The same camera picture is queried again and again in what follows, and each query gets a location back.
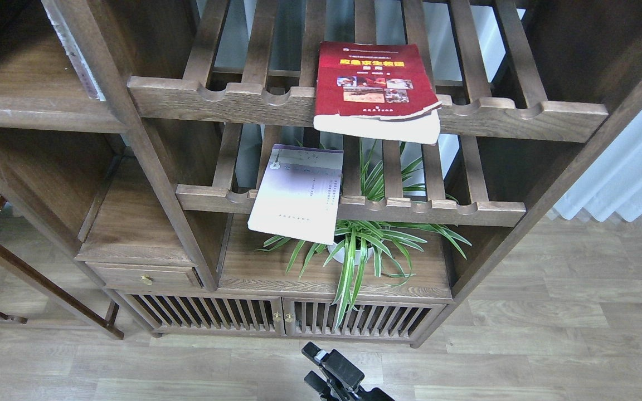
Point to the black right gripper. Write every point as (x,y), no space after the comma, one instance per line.
(341,378)

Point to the green spider plant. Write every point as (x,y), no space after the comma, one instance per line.
(358,241)

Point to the white lavender book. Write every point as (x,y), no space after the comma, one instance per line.
(299,193)

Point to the dark wooden bookshelf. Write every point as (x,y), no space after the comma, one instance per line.
(134,137)

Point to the red cover book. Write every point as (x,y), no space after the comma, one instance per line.
(376,92)

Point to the white pleated curtain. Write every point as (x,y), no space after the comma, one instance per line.
(612,186)

